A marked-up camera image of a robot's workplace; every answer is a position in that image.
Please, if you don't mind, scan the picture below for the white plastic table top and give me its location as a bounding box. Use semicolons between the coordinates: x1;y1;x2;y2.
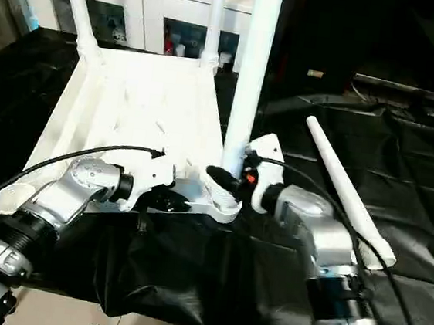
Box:
0;35;259;240

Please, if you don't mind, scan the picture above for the white plastic table leg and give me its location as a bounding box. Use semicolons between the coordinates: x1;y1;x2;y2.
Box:
53;0;107;63
291;116;411;273
219;0;286;181
199;0;228;70

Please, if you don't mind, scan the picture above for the black table mat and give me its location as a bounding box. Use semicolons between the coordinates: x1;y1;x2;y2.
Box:
0;22;434;325

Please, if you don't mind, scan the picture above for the long black bar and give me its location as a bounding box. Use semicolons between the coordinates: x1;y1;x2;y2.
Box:
353;72;434;98

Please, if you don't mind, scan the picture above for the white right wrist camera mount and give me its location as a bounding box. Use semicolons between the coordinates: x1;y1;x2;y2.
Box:
239;131;288;216

